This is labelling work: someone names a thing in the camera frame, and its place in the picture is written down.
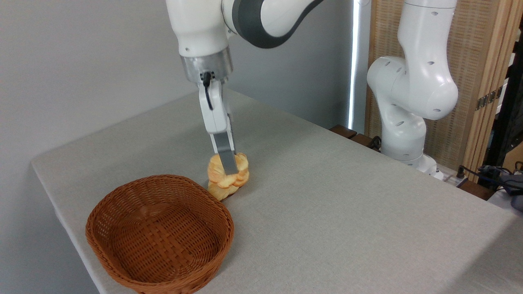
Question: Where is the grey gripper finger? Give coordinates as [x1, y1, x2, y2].
[210, 130, 239, 174]

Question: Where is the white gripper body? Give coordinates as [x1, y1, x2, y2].
[199, 79, 234, 136]

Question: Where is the round flower-shaped bread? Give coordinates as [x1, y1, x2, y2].
[207, 152, 250, 189]

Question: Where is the long golden bread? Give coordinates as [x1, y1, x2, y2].
[208, 181, 242, 202]

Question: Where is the brown wicker basket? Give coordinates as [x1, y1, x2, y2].
[85, 174, 235, 294]

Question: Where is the dark brown wooden slat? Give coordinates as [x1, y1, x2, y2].
[351, 134, 379, 150]
[457, 180, 495, 201]
[329, 125, 358, 140]

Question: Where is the wooden rattan folding screen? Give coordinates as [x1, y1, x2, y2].
[365, 0, 523, 183]

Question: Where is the metal screen hinge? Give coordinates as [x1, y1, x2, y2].
[476, 87, 503, 111]

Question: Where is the black metal stand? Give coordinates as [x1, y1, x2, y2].
[484, 52, 523, 168]

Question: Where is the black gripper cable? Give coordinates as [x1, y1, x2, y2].
[203, 71, 215, 111]

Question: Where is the black cable bundle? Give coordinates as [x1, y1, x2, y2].
[457, 162, 523, 197]

